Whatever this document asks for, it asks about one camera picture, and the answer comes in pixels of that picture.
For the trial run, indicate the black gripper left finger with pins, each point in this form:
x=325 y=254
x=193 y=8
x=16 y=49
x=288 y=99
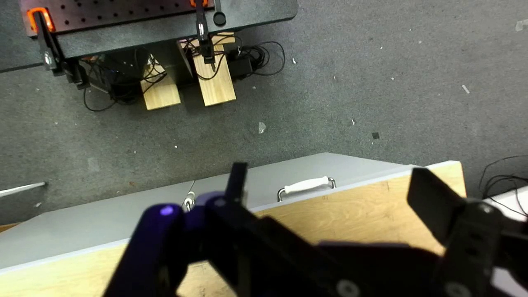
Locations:
x=254 y=254

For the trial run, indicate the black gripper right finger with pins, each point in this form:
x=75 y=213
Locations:
x=468 y=229

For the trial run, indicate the dark perforated table top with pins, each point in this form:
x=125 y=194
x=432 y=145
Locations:
x=90 y=26

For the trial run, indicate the white object at right edge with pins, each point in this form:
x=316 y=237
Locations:
x=513 y=203

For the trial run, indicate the right wooden table leg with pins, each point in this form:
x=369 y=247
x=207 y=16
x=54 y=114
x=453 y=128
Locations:
x=214 y=77

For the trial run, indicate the wooden table leg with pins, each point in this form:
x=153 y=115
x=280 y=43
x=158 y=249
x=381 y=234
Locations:
x=160 y=90
x=214 y=77

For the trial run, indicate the left wooden table leg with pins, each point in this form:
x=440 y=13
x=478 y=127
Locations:
x=160 y=90

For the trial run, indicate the orange black clamp right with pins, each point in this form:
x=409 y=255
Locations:
x=202 y=31

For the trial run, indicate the orange black clamp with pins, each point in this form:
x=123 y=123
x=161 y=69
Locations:
x=44 y=26
x=202 y=31

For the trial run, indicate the orange black clamp left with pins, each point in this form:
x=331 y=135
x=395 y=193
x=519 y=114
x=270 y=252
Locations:
x=44 y=26

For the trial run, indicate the white drawer handle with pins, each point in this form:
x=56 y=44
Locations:
x=306 y=184

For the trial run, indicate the black power adapter with cables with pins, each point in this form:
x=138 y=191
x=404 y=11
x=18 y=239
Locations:
x=255 y=59

